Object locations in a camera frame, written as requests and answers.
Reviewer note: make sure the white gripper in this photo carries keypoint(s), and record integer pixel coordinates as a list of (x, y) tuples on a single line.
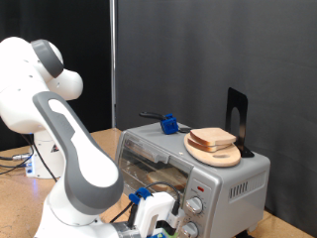
[(152, 206)]

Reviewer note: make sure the silver oven knob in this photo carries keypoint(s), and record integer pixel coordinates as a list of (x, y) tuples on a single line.
[(194, 205), (190, 230)]

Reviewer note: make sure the metal spatula with blue block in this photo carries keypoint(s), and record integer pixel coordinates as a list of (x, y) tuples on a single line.
[(169, 125)]

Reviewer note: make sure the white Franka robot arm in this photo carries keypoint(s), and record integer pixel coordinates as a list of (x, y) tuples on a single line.
[(82, 165)]

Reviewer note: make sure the silver toaster oven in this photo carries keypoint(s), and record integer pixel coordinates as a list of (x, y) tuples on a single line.
[(231, 211)]

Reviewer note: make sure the red indicator light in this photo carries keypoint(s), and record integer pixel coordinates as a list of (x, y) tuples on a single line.
[(200, 189)]

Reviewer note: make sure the wooden cutting board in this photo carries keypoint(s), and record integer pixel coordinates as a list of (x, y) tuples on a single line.
[(218, 158)]

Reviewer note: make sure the small black object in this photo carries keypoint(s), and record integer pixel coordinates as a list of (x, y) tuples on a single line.
[(244, 234)]

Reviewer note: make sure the black metal bookend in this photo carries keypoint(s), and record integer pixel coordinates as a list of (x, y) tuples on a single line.
[(242, 109)]

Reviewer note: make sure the vertical metal pole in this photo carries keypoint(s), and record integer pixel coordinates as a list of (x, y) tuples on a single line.
[(113, 66)]

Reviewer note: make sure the grey backdrop cloth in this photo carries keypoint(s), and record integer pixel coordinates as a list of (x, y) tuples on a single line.
[(204, 49)]

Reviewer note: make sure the black curtain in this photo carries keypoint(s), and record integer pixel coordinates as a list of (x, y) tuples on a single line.
[(82, 33)]

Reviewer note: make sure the wrist camera on blue mount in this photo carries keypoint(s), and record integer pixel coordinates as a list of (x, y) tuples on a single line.
[(176, 219)]

